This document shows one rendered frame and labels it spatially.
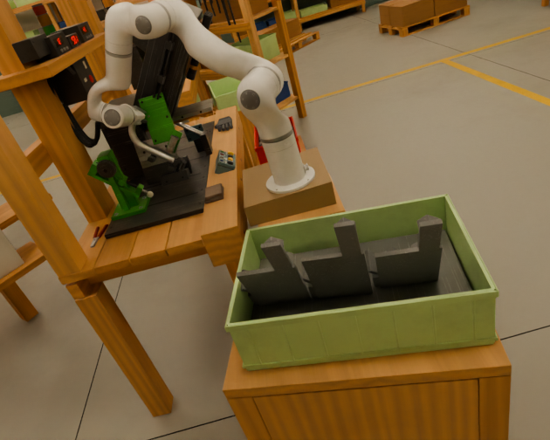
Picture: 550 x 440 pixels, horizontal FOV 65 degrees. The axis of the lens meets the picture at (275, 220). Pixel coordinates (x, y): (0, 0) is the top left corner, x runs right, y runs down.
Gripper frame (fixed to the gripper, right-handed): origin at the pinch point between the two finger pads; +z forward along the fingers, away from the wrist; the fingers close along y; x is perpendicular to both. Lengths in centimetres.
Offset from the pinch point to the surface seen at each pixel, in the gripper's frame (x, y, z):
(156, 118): -2.3, -7.7, 3.2
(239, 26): -78, 11, 253
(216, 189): 6, -47, -26
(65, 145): 21.4, 14.2, -22.4
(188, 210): 18, -41, -31
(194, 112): -11.9, -19.5, 15.1
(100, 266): 47, -24, -50
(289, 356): 15, -83, -104
